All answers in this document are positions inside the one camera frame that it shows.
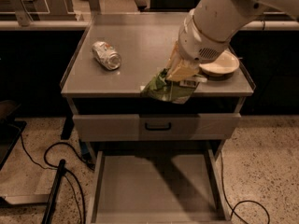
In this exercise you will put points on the open grey middle drawer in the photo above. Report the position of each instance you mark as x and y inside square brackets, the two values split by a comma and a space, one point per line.
[157, 188]

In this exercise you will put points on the grey table base plate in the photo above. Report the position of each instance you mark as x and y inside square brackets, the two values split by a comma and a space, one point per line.
[24, 199]

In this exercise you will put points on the grey metal drawer cabinet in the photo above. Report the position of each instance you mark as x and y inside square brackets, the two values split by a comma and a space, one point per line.
[144, 42]

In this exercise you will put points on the white horizontal rail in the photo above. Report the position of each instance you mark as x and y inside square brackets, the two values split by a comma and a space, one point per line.
[82, 25]

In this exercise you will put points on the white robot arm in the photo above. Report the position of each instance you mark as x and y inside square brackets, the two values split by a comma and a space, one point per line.
[207, 30]

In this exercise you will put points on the grey top drawer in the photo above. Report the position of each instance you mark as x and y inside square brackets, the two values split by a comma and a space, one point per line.
[96, 128]

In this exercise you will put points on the black bar on floor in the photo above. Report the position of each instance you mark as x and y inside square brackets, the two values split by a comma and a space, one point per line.
[53, 193]

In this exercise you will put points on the black drawer handle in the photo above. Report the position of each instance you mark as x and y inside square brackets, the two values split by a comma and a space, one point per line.
[158, 127]

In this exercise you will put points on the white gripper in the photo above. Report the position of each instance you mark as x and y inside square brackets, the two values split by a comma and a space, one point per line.
[196, 47]

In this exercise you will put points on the green jalapeno chip bag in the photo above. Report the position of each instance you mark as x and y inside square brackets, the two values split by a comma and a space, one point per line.
[161, 89]

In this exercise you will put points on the crushed silver soda can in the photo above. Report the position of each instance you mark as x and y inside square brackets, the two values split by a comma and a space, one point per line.
[106, 55]

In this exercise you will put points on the dark chair at left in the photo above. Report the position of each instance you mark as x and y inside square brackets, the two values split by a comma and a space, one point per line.
[10, 129]

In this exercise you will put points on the white paper bowl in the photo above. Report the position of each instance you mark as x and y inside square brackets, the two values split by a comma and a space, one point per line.
[225, 64]

